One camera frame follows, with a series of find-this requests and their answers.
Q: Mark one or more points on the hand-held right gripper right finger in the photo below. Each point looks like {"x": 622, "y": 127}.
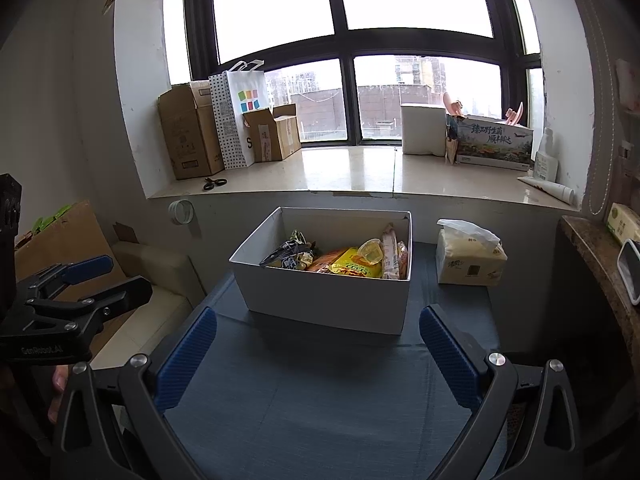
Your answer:
{"x": 447, "y": 355}

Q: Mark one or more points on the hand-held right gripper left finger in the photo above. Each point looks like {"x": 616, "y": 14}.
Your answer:
{"x": 187, "y": 355}

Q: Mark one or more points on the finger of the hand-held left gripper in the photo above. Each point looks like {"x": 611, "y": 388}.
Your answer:
{"x": 120, "y": 296}
{"x": 87, "y": 267}

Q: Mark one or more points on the orange brown snack packet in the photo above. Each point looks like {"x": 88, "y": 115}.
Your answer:
{"x": 403, "y": 260}

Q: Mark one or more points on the long clear sausage packet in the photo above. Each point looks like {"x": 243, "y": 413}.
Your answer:
{"x": 390, "y": 250}

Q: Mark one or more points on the round jelly cup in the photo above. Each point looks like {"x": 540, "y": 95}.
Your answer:
{"x": 372, "y": 252}

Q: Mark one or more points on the large yellow snack packet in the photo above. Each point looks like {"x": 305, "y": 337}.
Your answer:
{"x": 352, "y": 266}

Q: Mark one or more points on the white cardboard box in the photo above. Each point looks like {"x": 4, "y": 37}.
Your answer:
{"x": 325, "y": 305}

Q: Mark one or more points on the black white snack packet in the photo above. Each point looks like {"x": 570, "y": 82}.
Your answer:
{"x": 285, "y": 251}

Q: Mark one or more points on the orange cracker packet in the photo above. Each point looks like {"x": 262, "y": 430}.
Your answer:
{"x": 327, "y": 260}

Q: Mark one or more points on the person's left hand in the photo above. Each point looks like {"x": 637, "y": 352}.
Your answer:
{"x": 60, "y": 385}

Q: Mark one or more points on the flat brown cardboard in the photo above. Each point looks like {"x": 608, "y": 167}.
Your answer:
{"x": 75, "y": 240}

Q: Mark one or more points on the cream cushion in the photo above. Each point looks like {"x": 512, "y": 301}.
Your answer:
{"x": 150, "y": 280}

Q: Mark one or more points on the green plastic pieces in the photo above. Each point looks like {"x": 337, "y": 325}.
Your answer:
{"x": 52, "y": 217}

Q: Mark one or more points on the soft tissue pack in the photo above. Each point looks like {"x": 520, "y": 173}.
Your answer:
{"x": 467, "y": 260}

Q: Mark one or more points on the black scissors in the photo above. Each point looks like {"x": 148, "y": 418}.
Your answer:
{"x": 215, "y": 183}

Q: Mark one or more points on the blue yellow snack packet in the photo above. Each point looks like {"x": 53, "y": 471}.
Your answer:
{"x": 302, "y": 261}

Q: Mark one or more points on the large cardboard box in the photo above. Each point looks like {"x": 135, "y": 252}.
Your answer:
{"x": 187, "y": 135}

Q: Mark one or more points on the brown side shelf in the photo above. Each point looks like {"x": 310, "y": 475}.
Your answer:
{"x": 590, "y": 260}

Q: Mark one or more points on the white tube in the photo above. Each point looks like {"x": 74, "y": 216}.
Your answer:
{"x": 547, "y": 189}

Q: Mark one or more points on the white rectangular device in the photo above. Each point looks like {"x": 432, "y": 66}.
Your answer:
{"x": 630, "y": 272}

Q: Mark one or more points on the small brown packet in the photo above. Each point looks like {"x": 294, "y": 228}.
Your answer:
{"x": 451, "y": 152}

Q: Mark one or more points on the dotted white paper bag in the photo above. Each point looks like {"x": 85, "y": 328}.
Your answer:
{"x": 240, "y": 120}

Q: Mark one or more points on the white plastic bottle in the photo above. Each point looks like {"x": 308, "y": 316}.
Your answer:
{"x": 545, "y": 162}

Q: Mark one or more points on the printed landscape carton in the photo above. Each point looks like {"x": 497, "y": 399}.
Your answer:
{"x": 492, "y": 142}

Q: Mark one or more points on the green white tissue pack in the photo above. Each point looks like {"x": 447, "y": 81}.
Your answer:
{"x": 622, "y": 222}

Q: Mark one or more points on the small open cardboard box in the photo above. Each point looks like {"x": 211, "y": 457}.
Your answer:
{"x": 272, "y": 135}

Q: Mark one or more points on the white foam box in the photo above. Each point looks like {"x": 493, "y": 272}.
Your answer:
{"x": 422, "y": 130}

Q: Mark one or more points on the pink clip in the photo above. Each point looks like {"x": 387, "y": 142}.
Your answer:
{"x": 454, "y": 105}
{"x": 515, "y": 115}

